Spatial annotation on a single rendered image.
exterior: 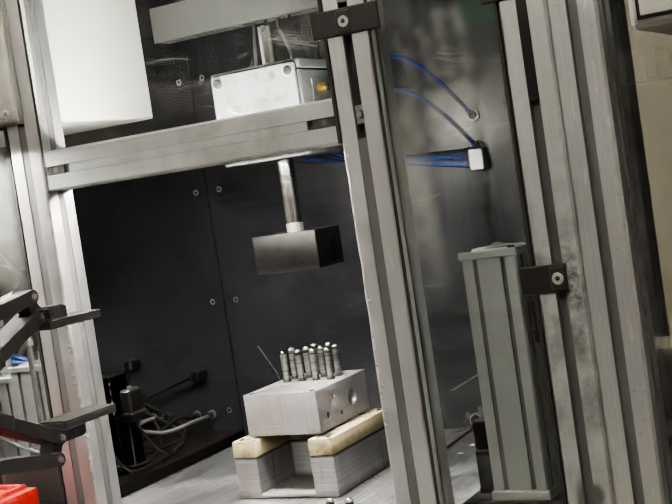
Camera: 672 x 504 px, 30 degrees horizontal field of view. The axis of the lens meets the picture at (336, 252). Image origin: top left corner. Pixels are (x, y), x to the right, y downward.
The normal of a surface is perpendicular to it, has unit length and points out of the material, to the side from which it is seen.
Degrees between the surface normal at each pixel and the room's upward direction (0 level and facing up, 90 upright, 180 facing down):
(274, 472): 90
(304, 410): 90
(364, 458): 90
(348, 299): 90
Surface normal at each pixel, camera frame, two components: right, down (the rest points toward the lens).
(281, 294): -0.46, 0.11
